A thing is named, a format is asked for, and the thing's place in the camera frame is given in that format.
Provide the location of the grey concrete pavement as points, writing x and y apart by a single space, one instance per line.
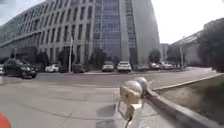
50 103

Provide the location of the grey asphalt road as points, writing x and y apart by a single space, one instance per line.
100 79

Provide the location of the dark leafy tree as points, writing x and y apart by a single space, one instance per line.
213 46

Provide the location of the row of dark trees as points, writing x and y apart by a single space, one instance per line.
98 57

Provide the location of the grey stone kerb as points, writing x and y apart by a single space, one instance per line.
180 113

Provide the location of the row of parked cars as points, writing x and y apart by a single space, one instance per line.
124 66

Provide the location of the large grey glass-fronted building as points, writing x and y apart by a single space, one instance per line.
66 26

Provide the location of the bare earth bed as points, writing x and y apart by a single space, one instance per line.
196 96

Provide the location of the pale stone ball bollard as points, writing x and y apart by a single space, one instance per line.
142 83
131 90

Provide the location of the robot's own part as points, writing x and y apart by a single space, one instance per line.
3 121

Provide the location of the grey lamp pole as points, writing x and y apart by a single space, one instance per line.
181 58
70 53

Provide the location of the black car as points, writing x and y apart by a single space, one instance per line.
18 68

